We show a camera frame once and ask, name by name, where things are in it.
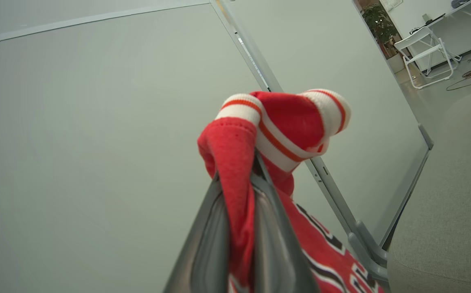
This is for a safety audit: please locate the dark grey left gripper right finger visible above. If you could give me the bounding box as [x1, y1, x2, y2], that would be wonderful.
[252, 153, 320, 293]

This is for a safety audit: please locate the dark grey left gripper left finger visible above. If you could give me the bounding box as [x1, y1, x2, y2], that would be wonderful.
[164, 174, 232, 293]

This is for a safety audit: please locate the red white-striped jersey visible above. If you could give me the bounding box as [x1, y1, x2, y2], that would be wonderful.
[197, 89, 384, 293]

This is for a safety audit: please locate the wide grey partition panel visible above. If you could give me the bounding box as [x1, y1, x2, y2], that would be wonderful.
[0, 0, 358, 293]

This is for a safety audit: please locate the green potted plant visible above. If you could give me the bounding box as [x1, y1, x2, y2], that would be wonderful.
[361, 3, 406, 74]

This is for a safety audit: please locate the white folding chair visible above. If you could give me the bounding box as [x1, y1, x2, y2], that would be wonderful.
[394, 26, 462, 90]

